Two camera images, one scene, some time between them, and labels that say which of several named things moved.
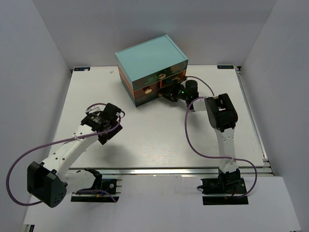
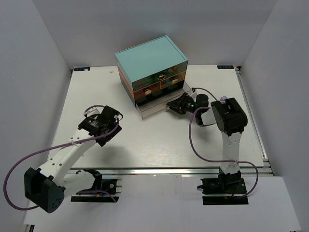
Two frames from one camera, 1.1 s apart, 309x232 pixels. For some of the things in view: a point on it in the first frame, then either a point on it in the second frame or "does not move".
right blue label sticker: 230,66 does not move
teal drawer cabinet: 144,69 does not move
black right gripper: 172,92 to 181,104
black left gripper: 110,133 does not move
